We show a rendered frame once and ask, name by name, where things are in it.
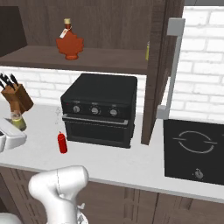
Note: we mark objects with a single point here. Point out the red condiment bottle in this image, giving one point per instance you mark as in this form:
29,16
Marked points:
62,143

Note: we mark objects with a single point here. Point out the dark wood wall cabinet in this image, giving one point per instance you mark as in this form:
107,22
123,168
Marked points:
110,26

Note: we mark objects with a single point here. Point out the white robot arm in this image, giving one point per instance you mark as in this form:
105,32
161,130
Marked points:
59,186

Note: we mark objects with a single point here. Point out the toaster oven door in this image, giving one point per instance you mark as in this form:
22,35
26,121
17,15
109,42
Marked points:
96,132

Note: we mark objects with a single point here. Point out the olive green shaker jar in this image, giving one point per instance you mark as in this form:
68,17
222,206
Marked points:
19,122

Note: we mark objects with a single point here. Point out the maple leaf syrup bottle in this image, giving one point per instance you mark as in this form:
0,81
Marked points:
70,43

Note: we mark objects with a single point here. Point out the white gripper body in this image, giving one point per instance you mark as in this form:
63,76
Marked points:
13,137

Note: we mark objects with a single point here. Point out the grey range hood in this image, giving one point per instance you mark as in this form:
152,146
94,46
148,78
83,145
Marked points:
204,2

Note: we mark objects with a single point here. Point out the yellow shaker bottle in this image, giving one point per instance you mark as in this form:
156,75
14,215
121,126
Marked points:
148,52

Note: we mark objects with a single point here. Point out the black hob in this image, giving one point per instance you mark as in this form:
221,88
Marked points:
194,151

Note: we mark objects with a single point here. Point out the silver toaster oven knob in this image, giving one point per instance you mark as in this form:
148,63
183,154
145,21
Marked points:
94,110
76,109
113,112

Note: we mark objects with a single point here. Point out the dark wood cabinet door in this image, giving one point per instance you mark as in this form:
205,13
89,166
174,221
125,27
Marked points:
156,73

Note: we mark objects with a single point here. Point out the hob knob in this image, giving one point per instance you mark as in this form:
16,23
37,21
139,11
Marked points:
199,174

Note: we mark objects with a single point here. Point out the black toaster oven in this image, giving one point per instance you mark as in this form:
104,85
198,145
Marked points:
102,90

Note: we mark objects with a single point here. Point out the dark wood base cabinets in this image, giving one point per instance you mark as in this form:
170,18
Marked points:
140,204

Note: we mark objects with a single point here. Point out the wooden knife block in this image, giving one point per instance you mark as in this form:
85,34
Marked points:
19,97

